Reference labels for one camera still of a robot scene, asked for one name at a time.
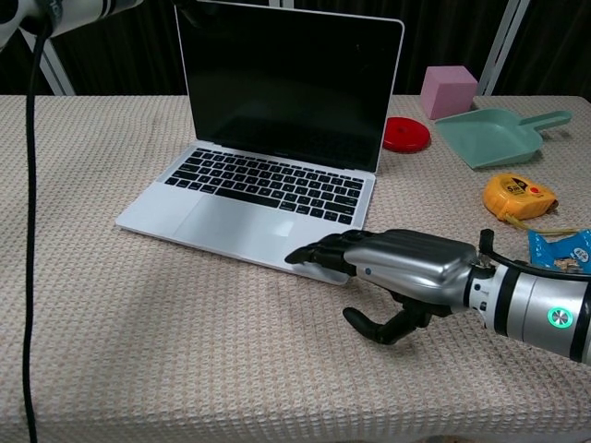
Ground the yellow tape measure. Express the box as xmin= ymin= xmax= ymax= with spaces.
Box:
xmin=482 ymin=173 xmax=579 ymax=233

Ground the white frame post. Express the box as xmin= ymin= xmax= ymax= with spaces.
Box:
xmin=20 ymin=30 xmax=76 ymax=97
xmin=477 ymin=0 xmax=530 ymax=97

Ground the black pleated curtain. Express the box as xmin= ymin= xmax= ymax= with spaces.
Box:
xmin=496 ymin=0 xmax=591 ymax=99
xmin=392 ymin=0 xmax=509 ymax=96
xmin=0 ymin=39 xmax=53 ymax=97
xmin=50 ymin=2 xmax=189 ymax=97

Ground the red round disc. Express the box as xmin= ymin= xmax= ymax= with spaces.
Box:
xmin=381 ymin=116 xmax=431 ymax=153

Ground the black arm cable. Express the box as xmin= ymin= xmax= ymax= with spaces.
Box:
xmin=21 ymin=13 xmax=54 ymax=443
xmin=478 ymin=228 xmax=591 ymax=282

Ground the silver laptop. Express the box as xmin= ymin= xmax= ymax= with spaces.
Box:
xmin=114 ymin=4 xmax=406 ymax=285

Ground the teal plastic dustpan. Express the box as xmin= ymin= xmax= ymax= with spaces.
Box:
xmin=433 ymin=107 xmax=573 ymax=173

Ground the blue snack packet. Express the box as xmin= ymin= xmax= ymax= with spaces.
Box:
xmin=527 ymin=229 xmax=591 ymax=272

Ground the beige waffle tablecloth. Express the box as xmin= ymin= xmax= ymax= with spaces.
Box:
xmin=0 ymin=94 xmax=591 ymax=443

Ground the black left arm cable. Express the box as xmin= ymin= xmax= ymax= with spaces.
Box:
xmin=21 ymin=13 xmax=54 ymax=443

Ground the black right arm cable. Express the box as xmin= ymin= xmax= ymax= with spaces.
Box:
xmin=478 ymin=228 xmax=591 ymax=282

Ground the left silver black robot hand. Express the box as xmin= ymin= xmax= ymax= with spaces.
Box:
xmin=171 ymin=0 xmax=219 ymax=27

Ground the pink foam cube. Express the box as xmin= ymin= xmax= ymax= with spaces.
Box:
xmin=419 ymin=66 xmax=479 ymax=121

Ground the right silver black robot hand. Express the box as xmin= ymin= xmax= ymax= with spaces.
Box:
xmin=284 ymin=228 xmax=479 ymax=346

